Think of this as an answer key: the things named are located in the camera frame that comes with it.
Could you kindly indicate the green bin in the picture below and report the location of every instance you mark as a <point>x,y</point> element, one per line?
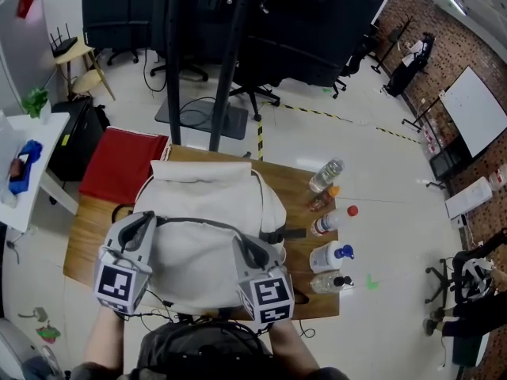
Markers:
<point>469,350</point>

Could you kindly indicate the person's right forearm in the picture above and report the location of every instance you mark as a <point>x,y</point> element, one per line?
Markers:
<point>291,346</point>

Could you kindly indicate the black bag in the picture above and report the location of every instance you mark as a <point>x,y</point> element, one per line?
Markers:
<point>102,117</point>

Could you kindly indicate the person's left forearm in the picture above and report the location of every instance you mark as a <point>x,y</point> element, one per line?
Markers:
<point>103,339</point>

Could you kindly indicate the white bottle red cap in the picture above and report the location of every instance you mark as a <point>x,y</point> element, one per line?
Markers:
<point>330,222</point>

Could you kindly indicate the black coat rack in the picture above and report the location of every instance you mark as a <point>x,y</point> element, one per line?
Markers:
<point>394,36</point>

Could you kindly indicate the grey white rounded machine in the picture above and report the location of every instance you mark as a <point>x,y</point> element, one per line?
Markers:
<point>20,354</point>

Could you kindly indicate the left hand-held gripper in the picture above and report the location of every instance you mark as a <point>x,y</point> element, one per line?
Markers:
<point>117,285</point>

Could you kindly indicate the cream fabric backpack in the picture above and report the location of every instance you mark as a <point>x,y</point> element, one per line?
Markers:
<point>206,196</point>

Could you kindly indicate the black display stand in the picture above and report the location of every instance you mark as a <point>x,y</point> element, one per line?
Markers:
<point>174,93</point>

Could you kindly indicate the person's dark clothing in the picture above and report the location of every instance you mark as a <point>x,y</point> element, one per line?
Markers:
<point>206,356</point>

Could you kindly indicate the silver fridge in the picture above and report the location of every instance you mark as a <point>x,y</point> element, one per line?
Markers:
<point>24,54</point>

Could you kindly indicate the light wooden side table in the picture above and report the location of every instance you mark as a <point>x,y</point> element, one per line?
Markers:
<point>73,52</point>

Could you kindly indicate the red label bottle pack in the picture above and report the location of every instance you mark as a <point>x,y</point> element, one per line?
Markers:
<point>429,137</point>

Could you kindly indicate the blue plastic tray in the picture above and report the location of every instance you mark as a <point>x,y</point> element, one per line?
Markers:
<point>20,186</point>

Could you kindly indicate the blue crumpled cloth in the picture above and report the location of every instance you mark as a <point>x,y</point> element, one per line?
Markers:
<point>33,149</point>

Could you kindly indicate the white desk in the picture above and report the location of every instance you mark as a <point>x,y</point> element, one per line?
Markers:
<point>51,133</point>

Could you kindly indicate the light wooden stool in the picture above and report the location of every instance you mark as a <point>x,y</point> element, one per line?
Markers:
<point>88,81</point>

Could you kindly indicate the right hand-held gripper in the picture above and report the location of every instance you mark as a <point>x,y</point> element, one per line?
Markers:
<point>269,297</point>

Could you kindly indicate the clear water bottle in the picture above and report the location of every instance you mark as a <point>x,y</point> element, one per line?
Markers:
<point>325,176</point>

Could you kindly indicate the small white box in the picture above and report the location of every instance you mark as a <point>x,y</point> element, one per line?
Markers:
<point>459,221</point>

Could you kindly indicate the white board on stand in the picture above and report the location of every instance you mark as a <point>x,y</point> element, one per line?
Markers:
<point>475,109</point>

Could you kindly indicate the black storage crate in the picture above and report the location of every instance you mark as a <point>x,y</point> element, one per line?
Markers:
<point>443,162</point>

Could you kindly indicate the green potted plant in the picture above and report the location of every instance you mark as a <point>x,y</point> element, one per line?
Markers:
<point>35,101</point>

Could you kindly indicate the clear pump bottle black pump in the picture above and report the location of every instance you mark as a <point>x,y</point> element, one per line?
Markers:
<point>325,283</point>

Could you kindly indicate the brown bottle orange cap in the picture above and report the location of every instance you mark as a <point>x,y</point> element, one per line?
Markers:
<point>322,200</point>

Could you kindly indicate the small green red toy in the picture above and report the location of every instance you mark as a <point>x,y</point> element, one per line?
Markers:
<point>49,334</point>

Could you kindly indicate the red paper sticker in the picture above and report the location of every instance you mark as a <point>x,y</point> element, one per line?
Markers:
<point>24,6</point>

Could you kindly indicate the white pump bottle blue pump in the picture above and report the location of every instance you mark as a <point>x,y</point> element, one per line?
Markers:
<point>322,257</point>

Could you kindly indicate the black cabinet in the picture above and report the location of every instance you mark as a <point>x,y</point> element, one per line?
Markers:
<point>79,141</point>

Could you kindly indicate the black router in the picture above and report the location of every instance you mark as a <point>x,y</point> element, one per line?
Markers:
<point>65,46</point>

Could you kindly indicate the red folded cloth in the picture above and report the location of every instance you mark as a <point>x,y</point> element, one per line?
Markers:
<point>123,164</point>

